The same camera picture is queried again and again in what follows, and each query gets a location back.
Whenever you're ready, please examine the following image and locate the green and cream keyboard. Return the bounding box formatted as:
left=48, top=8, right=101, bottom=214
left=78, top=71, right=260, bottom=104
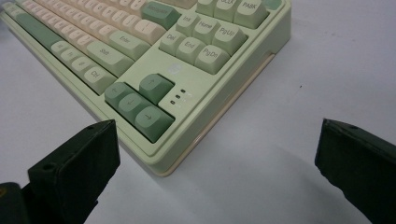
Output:
left=0, top=0, right=292, bottom=177

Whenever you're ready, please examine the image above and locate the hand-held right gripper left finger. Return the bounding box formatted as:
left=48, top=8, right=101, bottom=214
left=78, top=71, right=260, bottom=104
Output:
left=21, top=119, right=121, bottom=224

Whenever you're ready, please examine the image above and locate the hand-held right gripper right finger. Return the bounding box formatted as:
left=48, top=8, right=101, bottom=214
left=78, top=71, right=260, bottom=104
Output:
left=314, top=118, right=396, bottom=224

